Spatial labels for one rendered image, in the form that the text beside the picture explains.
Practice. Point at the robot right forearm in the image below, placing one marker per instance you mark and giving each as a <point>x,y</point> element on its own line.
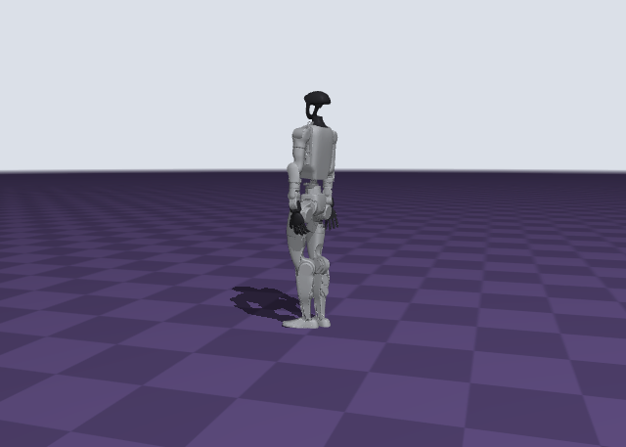
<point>328,185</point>

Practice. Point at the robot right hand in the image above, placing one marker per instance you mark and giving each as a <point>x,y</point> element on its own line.
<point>333,216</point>

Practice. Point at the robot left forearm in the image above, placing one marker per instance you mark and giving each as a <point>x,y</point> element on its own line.
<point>294,187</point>

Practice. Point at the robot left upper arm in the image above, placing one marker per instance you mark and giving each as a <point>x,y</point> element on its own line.
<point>300,137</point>

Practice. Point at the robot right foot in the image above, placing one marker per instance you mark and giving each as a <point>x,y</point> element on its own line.
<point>324,322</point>

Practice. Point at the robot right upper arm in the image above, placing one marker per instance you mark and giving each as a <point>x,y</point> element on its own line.
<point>333,155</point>

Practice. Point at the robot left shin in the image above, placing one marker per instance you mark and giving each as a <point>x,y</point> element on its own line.
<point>305,288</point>

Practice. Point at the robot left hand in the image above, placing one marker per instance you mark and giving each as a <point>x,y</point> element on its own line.
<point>297,219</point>

